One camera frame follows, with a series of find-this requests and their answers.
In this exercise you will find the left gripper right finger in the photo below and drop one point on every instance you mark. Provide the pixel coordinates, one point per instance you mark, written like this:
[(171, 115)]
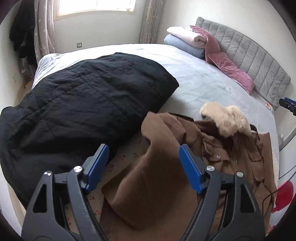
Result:
[(241, 217)]

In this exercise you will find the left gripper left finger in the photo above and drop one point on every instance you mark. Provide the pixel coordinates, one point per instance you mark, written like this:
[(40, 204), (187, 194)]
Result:
[(59, 210)]

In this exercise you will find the brown fur-collared coat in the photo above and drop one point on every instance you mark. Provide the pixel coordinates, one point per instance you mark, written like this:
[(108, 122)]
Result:
[(155, 199)]

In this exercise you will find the black hanging clothes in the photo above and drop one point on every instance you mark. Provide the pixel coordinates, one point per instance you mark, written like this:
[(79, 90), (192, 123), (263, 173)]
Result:
[(22, 32)]

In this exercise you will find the small orange packet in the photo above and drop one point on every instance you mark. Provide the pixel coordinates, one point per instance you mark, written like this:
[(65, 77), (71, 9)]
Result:
[(268, 106)]

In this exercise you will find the grey padded headboard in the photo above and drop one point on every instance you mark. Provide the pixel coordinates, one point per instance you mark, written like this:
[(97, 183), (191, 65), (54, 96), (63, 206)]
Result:
[(270, 79)]

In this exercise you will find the pink velvet pillow front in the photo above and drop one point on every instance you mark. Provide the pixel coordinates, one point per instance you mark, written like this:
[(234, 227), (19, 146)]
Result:
[(227, 66)]

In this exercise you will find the pink velvet pillow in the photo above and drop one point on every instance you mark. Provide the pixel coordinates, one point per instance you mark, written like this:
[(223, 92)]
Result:
[(211, 45), (227, 66)]

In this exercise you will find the red plastic stool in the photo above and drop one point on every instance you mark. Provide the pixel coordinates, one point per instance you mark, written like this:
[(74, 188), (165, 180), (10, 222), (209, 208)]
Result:
[(284, 196)]

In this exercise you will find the cherry print white blanket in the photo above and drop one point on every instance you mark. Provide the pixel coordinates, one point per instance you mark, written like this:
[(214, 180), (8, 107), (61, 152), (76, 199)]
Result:
[(125, 155)]

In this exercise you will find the light blue bed sheet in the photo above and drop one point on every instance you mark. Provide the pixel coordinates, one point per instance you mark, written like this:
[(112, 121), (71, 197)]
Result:
[(199, 82)]

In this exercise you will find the pink velvet pillow back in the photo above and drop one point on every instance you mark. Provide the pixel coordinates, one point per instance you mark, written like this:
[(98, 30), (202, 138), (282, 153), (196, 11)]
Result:
[(211, 45)]

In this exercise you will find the black quilted jacket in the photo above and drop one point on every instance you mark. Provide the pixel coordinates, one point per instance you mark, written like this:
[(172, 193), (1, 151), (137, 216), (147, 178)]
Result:
[(66, 117)]

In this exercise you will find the folded light blue blanket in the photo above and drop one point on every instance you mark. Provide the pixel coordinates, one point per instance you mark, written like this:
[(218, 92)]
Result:
[(182, 45)]

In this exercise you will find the grey curtain right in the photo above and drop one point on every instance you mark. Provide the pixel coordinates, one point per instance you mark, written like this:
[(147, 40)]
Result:
[(150, 22)]

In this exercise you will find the grey curtain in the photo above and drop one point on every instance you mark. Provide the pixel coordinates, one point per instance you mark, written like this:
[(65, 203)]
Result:
[(150, 22), (44, 28)]

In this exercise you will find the grey curtain left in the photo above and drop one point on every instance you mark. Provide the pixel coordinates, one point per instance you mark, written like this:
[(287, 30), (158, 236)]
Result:
[(44, 28)]

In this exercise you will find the window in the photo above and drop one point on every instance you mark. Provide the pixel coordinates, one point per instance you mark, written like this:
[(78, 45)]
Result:
[(66, 8)]

